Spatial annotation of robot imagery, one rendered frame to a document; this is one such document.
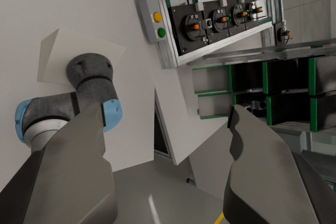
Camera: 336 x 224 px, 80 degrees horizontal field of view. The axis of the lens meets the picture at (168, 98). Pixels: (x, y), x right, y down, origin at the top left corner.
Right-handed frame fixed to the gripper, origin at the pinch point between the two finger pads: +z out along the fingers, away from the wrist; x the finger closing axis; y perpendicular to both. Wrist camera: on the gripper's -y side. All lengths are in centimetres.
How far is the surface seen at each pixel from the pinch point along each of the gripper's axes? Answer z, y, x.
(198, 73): 89, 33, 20
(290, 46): 85, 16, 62
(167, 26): 92, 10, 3
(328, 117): 54, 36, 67
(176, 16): 97, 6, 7
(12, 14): 61, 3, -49
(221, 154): 134, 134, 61
